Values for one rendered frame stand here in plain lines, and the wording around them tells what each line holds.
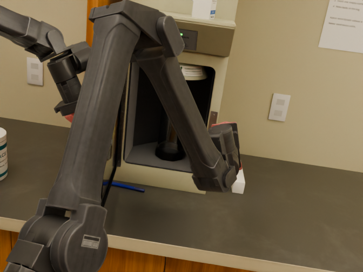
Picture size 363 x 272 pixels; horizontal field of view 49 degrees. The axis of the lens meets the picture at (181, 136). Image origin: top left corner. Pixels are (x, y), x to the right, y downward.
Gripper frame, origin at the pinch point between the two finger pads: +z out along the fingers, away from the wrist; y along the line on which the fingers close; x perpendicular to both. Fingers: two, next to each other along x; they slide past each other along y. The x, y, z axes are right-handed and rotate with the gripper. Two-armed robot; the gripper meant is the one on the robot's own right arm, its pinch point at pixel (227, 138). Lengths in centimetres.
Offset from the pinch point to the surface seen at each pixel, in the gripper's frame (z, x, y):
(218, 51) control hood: 7.6, -0.5, 23.8
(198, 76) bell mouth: 15.4, 6.9, 15.7
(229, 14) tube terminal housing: 11.6, -4.8, 32.9
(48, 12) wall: 54, 67, 42
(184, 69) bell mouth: 13.8, 10.7, 18.8
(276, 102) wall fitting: 54, -20, -8
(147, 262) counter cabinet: -16.1, 25.9, -28.5
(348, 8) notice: 55, -49, 25
